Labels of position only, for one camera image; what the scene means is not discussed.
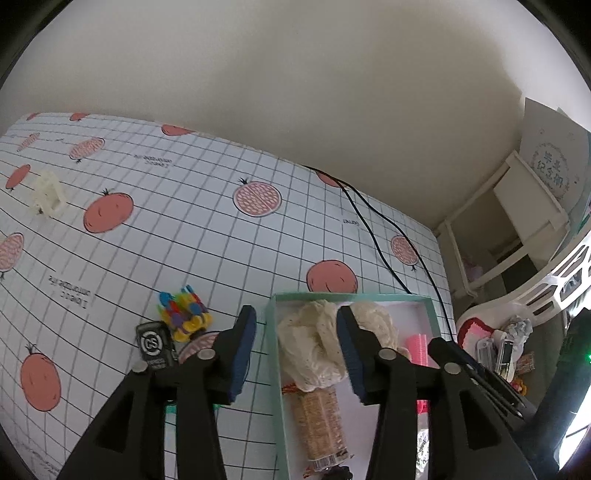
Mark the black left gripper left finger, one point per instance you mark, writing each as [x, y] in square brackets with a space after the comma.
[211, 377]

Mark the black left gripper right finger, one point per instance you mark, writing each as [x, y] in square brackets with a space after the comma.
[381, 376]

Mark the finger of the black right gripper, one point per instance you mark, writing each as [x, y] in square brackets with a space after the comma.
[499, 390]
[446, 376]

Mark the colourful plastic block toy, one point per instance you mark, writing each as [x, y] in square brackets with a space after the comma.
[184, 314]

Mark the cream lace scrunchie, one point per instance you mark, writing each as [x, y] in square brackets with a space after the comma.
[309, 343]

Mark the white plastic hair claw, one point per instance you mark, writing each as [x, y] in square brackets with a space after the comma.
[48, 197]

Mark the black toy figure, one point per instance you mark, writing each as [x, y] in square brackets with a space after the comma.
[340, 472]

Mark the clutter pile on chair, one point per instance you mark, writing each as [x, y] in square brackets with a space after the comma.
[501, 351]

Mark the green translucent toy figure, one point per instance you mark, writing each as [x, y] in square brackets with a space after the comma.
[171, 408]

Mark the black toy car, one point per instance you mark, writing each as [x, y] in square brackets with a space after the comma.
[155, 345]

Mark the packaged biscuit snack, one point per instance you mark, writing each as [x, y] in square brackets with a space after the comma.
[319, 427]

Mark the white plastic chair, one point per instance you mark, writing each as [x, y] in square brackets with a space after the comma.
[542, 297]

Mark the white bedside shelf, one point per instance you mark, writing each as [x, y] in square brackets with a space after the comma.
[512, 216]

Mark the pomegranate print bed sheet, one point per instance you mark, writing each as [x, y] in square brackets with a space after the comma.
[152, 208]

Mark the white printed card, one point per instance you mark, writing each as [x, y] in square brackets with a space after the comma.
[558, 150]

